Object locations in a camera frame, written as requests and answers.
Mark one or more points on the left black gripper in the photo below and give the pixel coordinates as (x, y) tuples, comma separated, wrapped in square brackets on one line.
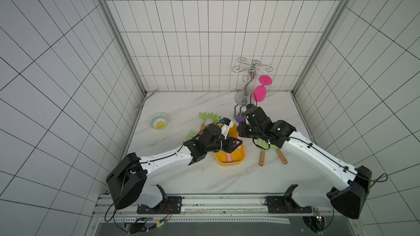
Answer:
[(230, 143)]

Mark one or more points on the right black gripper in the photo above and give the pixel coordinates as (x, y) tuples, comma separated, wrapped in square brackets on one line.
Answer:
[(249, 122)]

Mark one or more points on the purple rake pink handle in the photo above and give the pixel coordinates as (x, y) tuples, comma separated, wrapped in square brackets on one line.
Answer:
[(238, 114), (228, 158)]

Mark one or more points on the yellow plastic storage box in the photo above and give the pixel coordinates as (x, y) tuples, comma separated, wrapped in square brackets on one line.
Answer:
[(238, 156)]

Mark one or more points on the light green fork wooden handle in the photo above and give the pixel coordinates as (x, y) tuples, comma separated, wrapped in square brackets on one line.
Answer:
[(264, 146)]

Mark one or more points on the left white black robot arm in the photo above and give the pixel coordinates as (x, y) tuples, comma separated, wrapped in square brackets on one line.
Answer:
[(131, 181)]

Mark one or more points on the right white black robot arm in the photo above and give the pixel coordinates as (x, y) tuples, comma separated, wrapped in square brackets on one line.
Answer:
[(344, 187)]

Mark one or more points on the light green leaf rake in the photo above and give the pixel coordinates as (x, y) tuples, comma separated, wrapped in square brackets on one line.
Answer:
[(208, 116)]

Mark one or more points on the silver metal glass rack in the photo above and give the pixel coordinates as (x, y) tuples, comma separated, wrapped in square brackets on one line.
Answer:
[(252, 68)]

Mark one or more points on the pink plastic wine glass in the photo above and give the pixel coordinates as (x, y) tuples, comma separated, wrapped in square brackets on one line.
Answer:
[(260, 92)]

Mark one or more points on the patterned small bowl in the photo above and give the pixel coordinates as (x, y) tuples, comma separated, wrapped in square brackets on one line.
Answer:
[(158, 121)]

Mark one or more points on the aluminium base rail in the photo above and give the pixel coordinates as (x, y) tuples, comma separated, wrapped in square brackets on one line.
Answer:
[(219, 215)]

